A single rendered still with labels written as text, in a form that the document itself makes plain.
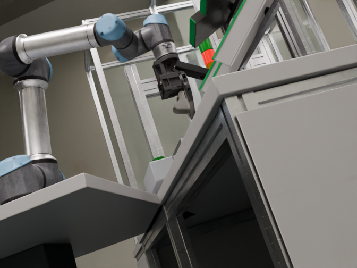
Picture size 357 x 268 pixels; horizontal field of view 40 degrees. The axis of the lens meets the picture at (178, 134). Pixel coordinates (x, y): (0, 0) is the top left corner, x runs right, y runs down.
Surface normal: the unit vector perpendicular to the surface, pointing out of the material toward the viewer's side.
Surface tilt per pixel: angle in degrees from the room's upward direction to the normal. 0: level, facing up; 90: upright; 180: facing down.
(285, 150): 90
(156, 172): 90
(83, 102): 90
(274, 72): 90
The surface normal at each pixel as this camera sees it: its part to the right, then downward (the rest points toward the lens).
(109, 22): -0.31, -0.19
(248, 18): -0.02, -0.30
